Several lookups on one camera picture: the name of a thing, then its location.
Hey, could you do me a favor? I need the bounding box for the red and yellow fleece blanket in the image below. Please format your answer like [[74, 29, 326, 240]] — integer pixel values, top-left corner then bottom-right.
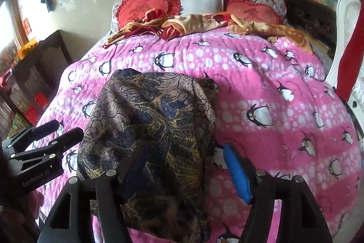
[[104, 8, 313, 54]]

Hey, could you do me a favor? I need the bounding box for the floral pillow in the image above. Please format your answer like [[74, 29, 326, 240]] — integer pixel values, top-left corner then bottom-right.
[[110, 0, 126, 32]]

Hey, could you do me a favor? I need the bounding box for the red heart-shaped ruffled pillow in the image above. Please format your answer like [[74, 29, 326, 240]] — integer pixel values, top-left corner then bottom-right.
[[223, 0, 285, 26], [116, 0, 182, 30]]

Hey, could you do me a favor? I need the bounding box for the white red chair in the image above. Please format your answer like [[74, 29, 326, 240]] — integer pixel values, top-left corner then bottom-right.
[[324, 0, 364, 130]]

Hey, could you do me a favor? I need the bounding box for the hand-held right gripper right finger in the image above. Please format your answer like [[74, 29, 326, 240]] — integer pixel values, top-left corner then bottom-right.
[[223, 143, 333, 243]]

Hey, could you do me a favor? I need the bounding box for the dark wooden table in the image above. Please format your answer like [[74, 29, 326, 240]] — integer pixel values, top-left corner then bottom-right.
[[11, 29, 73, 95]]

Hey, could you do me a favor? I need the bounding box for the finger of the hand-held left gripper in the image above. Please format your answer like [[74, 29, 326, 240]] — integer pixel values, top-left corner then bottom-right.
[[3, 120, 65, 152], [11, 127, 84, 167]]

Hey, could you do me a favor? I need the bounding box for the dark carved wooden headboard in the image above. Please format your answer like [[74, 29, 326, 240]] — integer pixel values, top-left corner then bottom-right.
[[277, 0, 337, 57]]

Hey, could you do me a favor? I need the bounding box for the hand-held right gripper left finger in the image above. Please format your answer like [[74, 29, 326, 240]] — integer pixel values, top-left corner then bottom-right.
[[37, 143, 145, 243]]

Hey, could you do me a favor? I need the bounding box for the white pillow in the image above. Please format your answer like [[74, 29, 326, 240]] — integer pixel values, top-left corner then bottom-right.
[[175, 0, 225, 17]]

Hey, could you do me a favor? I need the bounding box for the red gift box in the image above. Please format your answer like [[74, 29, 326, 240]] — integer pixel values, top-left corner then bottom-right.
[[24, 105, 40, 125], [34, 93, 50, 108]]

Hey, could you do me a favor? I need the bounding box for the dark patterned brown garment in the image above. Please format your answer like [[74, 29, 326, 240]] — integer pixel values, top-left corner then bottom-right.
[[77, 68, 221, 243]]

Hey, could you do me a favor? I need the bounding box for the yellow plastic basket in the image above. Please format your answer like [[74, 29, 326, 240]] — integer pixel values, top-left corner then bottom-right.
[[15, 37, 39, 60]]

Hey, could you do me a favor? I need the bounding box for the pink penguin print blanket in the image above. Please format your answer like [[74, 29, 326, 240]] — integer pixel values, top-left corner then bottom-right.
[[35, 29, 363, 243]]

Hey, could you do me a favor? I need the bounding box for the woven storage shelf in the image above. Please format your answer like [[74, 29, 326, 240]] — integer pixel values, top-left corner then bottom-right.
[[0, 65, 52, 132]]

